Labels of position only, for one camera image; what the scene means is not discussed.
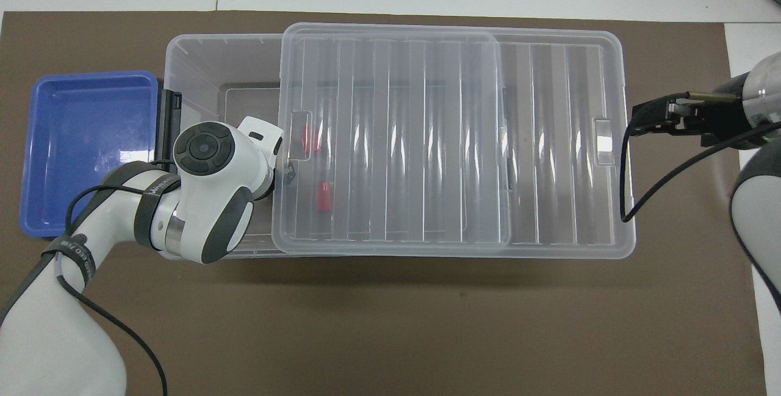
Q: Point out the brown table mat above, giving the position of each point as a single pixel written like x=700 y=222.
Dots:
x=427 y=323

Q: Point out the clear plastic storage box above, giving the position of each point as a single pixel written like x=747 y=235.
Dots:
x=213 y=60

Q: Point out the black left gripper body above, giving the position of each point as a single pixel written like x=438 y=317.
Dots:
x=290 y=171

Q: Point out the clear plastic ribbed lid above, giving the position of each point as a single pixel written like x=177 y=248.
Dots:
x=549 y=140

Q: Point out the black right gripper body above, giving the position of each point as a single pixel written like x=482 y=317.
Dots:
x=701 y=118

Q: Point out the red block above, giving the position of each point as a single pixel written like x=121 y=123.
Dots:
x=310 y=138
x=324 y=196

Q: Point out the black box latch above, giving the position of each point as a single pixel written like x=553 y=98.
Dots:
x=168 y=127
x=506 y=173

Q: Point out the blue plastic tray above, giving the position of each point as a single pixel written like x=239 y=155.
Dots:
x=79 y=140

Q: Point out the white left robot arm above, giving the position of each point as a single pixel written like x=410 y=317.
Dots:
x=207 y=201

